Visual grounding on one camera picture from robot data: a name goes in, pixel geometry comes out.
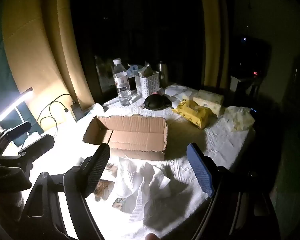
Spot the white desk lamp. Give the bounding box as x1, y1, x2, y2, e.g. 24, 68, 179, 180
0, 87, 40, 143

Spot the green printed tissue pack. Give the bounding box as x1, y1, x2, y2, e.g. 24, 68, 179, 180
111, 196, 127, 208

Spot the white charger block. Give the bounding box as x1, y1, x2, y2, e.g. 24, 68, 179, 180
65, 109, 77, 124

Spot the black round pouch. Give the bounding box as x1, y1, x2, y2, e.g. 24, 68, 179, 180
144, 94, 172, 111

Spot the yellow wet wipes packet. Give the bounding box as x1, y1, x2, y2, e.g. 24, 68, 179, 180
172, 99, 215, 130

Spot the beige packet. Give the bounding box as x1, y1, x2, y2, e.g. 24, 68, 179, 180
138, 65, 154, 78

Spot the yellow curtain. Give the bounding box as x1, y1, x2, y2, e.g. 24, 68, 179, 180
197, 0, 230, 88
1, 0, 95, 130

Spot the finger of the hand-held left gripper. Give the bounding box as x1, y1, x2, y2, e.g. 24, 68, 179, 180
17, 134, 55, 157
1, 121, 32, 140

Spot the pale crumpled plastic bag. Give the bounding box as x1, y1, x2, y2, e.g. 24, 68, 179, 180
224, 106, 255, 132

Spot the blue plastic item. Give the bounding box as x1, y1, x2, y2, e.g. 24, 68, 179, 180
127, 64, 140, 77

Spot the white textured towel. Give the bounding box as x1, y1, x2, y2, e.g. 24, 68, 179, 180
114, 155, 175, 223

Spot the brown plush toy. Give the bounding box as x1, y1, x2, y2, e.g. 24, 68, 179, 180
94, 180, 115, 202

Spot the small white tissue pack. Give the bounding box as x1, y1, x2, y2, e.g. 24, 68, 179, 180
86, 103, 105, 117

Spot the black charging cable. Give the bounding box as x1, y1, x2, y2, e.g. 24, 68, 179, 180
39, 94, 73, 137

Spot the clear plastic water bottle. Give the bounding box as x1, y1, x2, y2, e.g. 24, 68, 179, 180
112, 58, 133, 107

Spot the black rectangular box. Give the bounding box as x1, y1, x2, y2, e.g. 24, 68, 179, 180
70, 100, 84, 122

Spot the steel thermos flask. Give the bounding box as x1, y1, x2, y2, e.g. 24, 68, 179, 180
157, 61, 168, 87

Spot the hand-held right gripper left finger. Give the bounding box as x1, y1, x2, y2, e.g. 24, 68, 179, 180
16, 142, 111, 240

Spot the white textured tablecloth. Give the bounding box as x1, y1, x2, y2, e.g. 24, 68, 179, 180
35, 84, 255, 240

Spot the brown cardboard box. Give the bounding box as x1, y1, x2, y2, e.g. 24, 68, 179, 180
83, 115, 168, 162

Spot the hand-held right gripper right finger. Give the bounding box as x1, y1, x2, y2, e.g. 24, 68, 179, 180
186, 142, 280, 240

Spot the white folded cloth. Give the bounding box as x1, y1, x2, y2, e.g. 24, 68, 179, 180
164, 84, 199, 103

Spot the pale yellow tissue box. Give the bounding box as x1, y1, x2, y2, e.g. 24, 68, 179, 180
192, 89, 224, 117

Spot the dark green cushion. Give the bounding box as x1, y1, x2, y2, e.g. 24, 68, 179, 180
0, 101, 44, 145

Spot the white perforated basket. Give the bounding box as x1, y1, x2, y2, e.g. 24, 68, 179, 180
134, 71, 160, 98

